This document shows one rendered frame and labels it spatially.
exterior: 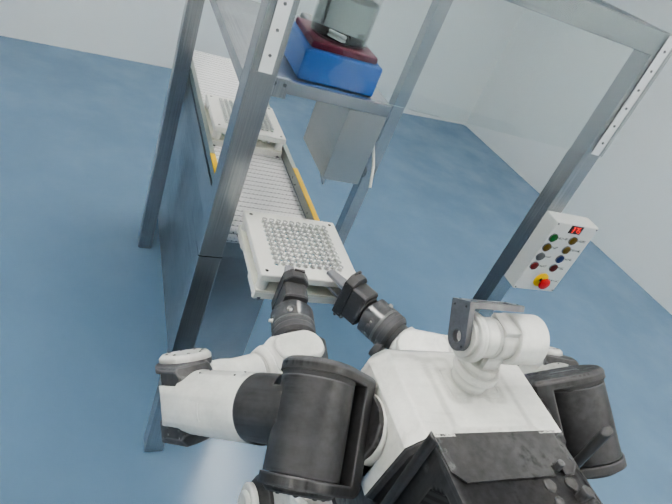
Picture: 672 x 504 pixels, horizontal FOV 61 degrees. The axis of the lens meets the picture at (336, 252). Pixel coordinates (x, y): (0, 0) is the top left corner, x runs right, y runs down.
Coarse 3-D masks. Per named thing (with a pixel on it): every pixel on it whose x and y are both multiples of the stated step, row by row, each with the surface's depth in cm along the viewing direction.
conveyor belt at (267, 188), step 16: (208, 64) 242; (224, 64) 249; (208, 80) 229; (224, 80) 234; (224, 96) 222; (256, 160) 189; (272, 160) 193; (256, 176) 180; (272, 176) 184; (288, 176) 188; (256, 192) 173; (272, 192) 176; (288, 192) 180; (240, 208) 163; (256, 208) 166; (272, 208) 169; (288, 208) 172; (240, 224) 156
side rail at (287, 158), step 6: (282, 150) 197; (288, 150) 195; (282, 156) 196; (288, 156) 191; (288, 162) 190; (288, 168) 189; (294, 174) 183; (294, 180) 183; (294, 186) 182; (300, 192) 177; (300, 198) 176; (306, 204) 171; (306, 210) 171; (306, 216) 170; (312, 216) 166
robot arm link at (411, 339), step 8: (400, 336) 118; (408, 336) 118; (416, 336) 118; (424, 336) 118; (432, 336) 117; (440, 336) 117; (400, 344) 118; (408, 344) 117; (416, 344) 117; (424, 344) 117; (432, 344) 117; (440, 344) 116; (448, 344) 117
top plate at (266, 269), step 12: (252, 216) 139; (264, 216) 141; (276, 216) 143; (252, 228) 135; (264, 228) 137; (252, 240) 132; (264, 240) 133; (336, 240) 144; (252, 252) 130; (264, 252) 129; (324, 252) 138; (264, 264) 126; (348, 264) 138; (264, 276) 123; (276, 276) 124; (312, 276) 129; (324, 276) 130; (348, 276) 134
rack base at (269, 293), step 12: (240, 228) 142; (240, 240) 140; (252, 264) 132; (252, 276) 128; (252, 288) 127; (276, 288) 128; (312, 288) 133; (324, 288) 134; (312, 300) 132; (324, 300) 133
